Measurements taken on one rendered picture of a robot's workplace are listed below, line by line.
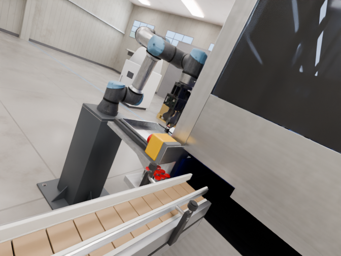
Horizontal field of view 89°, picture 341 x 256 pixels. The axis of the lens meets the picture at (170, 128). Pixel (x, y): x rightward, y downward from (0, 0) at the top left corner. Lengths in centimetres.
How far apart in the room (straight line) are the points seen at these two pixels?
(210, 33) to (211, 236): 945
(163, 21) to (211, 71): 1099
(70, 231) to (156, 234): 15
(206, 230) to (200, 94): 41
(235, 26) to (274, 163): 39
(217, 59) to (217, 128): 21
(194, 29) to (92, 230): 1009
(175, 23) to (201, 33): 180
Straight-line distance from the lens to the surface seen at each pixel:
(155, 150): 54
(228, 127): 52
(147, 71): 126
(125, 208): 41
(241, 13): 61
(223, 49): 58
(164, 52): 81
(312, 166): 49
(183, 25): 1066
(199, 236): 62
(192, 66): 78
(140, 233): 38
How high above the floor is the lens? 121
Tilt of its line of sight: 15 degrees down
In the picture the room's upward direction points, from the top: 25 degrees clockwise
